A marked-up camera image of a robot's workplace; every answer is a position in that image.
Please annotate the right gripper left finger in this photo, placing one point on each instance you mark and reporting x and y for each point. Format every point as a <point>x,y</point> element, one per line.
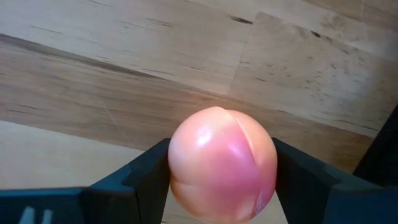
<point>109,205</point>

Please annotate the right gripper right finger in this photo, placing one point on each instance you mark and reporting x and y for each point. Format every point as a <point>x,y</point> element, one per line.
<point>326,202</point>

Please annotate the pink toy peach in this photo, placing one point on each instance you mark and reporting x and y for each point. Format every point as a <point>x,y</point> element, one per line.
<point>222,168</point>

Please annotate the black aluminium table frame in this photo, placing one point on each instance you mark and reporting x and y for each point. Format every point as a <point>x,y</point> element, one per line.
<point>384,155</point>

